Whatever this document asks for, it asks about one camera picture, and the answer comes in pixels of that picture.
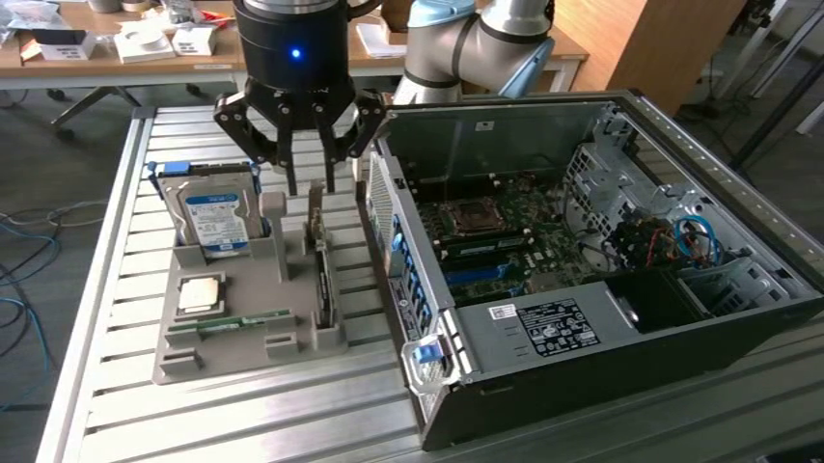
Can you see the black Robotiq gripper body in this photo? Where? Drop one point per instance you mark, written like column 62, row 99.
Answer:
column 290, row 34

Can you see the Nvidia graphics card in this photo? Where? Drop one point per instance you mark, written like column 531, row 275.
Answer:
column 325, row 280

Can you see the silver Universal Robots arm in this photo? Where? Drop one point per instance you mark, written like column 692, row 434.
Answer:
column 503, row 24

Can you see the red orange tool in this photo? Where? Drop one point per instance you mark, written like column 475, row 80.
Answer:
column 216, row 20

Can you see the white paper sheets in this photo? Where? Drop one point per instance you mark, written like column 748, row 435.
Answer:
column 380, row 41

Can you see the white box with label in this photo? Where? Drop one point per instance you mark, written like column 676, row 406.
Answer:
column 193, row 42

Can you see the hard disk in blue caddy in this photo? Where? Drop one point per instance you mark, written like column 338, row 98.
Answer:
column 213, row 212

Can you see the white box with tape roll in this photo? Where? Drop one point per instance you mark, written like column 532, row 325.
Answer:
column 145, row 43

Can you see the brown tape roll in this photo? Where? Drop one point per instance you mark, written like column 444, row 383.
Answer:
column 137, row 5

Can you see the metal CPU socket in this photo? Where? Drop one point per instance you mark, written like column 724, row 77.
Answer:
column 471, row 215

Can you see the wooden desk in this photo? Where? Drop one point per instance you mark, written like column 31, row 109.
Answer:
column 83, row 67

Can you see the metal cup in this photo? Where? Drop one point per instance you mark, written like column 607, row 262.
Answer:
column 105, row 6

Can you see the green RAM stick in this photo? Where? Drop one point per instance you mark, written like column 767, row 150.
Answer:
column 226, row 322
column 483, row 247

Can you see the white box with black inside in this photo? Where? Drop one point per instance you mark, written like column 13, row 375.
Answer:
column 65, row 46

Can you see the grey plastic parts rack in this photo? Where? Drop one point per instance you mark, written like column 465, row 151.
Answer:
column 258, row 289

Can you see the silver CPU chip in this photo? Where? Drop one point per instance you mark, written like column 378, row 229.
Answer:
column 201, row 295

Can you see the green motherboard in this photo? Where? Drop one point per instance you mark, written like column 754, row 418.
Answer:
column 548, row 231

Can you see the blue expansion slot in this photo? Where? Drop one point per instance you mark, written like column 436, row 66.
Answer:
column 476, row 276

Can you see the clear plastic bag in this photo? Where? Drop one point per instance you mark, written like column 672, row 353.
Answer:
column 26, row 14

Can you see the wooden cabinet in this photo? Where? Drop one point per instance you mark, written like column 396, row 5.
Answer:
column 644, row 48

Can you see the blue plastic case latch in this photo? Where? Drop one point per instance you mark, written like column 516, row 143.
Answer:
column 428, row 354

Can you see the grey power supply unit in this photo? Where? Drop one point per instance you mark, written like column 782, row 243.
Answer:
column 503, row 337

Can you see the black plastic shroud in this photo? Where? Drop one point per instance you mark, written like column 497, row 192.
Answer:
column 663, row 299

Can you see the open black PC case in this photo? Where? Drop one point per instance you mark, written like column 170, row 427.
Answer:
column 580, row 386

